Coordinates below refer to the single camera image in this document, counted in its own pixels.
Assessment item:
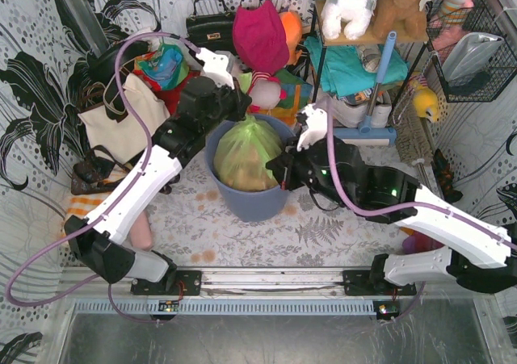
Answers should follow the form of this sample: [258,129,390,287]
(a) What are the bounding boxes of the red folded cloth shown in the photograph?
[154,71,200,115]

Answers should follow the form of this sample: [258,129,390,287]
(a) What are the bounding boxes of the pink eyeglass case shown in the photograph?
[129,211,153,250]

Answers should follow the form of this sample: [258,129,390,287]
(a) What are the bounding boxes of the yellow duck plush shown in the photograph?
[409,75,439,123]

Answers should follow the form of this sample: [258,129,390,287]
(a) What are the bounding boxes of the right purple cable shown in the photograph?
[325,97,517,252]

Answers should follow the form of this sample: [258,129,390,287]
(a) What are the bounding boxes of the blue plastic trash bin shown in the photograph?
[204,114,294,222]

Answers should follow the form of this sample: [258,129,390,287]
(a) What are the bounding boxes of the teal folded cloth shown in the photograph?
[320,46,409,97]

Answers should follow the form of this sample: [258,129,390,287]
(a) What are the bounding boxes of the purple and orange sock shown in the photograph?
[401,227,443,254]

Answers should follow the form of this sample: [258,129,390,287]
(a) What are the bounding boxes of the magenta hanging cloth bag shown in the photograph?
[233,0,289,75]

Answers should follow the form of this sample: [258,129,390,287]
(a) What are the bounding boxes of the silver foil pouch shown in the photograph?
[442,32,504,82]

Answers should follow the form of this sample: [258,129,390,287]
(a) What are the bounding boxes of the dark butterfly toy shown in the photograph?
[432,149,463,203]

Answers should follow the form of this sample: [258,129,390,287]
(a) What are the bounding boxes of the brown teddy bear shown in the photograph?
[372,0,431,40]

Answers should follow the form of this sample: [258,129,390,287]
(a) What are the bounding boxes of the white dog plush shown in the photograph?
[322,0,377,40]

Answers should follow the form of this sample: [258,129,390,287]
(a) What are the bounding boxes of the black wire basket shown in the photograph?
[427,0,516,103]

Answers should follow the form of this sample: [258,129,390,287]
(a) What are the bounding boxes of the cream canvas tote bag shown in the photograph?
[77,73,171,164]

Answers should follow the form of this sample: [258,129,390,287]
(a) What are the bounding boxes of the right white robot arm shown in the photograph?
[334,139,516,295]

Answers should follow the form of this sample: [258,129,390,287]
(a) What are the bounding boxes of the beige chenille duster mop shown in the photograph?
[393,102,433,165]

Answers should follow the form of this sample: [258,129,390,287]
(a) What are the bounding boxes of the blue handled floor mop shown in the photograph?
[334,31,397,146]

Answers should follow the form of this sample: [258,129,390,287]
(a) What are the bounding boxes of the colourful rainbow bag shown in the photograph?
[132,44,190,92]

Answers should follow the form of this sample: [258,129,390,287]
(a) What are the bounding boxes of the pink and white plush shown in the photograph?
[248,71,287,113]

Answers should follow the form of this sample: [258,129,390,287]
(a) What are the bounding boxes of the orange plush toy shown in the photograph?
[280,11,303,65]

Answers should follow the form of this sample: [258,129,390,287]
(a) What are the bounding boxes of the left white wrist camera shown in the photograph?
[195,48,234,90]

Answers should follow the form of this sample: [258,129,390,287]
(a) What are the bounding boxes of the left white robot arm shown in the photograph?
[65,76,251,290]

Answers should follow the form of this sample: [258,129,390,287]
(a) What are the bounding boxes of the black round hat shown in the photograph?
[87,41,149,85]

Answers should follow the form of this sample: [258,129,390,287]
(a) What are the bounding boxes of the black metal shelf rack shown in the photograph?
[305,0,429,103]

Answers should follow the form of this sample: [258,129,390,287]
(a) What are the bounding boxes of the rainbow striped folded cloth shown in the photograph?
[239,69,313,126]

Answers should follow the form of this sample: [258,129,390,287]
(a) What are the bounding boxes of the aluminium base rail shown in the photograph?
[67,267,417,319]

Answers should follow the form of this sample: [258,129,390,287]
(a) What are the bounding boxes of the white shoe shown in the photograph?
[315,93,392,128]

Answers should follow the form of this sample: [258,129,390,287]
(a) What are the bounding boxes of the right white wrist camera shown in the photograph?
[296,103,327,152]

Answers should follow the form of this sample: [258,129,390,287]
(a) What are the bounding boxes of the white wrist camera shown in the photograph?
[195,48,234,90]
[296,103,327,152]

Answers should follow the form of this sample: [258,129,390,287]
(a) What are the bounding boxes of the green plastic trash bag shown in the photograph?
[213,115,284,192]

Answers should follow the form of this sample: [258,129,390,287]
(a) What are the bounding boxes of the orange checkered towel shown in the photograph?
[61,193,110,237]

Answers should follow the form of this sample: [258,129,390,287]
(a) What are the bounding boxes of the black leather handbag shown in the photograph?
[185,0,237,55]

